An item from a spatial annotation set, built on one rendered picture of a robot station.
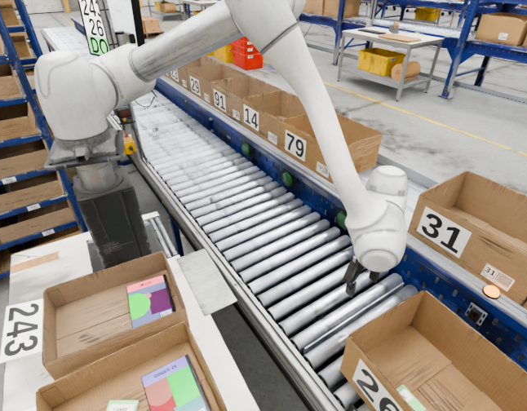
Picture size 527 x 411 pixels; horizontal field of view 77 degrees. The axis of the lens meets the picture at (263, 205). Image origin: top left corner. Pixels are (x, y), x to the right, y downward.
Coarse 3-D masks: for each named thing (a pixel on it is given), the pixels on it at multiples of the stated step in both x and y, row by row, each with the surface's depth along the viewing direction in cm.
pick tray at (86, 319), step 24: (120, 264) 114; (144, 264) 119; (168, 264) 114; (48, 288) 106; (72, 288) 110; (96, 288) 115; (120, 288) 118; (48, 312) 103; (72, 312) 110; (96, 312) 109; (120, 312) 109; (48, 336) 97; (72, 336) 102; (96, 336) 103; (120, 336) 93; (144, 336) 98; (48, 360) 90; (72, 360) 90
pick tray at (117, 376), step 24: (168, 336) 96; (192, 336) 92; (96, 360) 87; (120, 360) 91; (144, 360) 96; (168, 360) 96; (192, 360) 96; (48, 384) 82; (72, 384) 86; (96, 384) 91; (120, 384) 91; (48, 408) 84; (72, 408) 86; (96, 408) 86; (144, 408) 86; (216, 408) 86
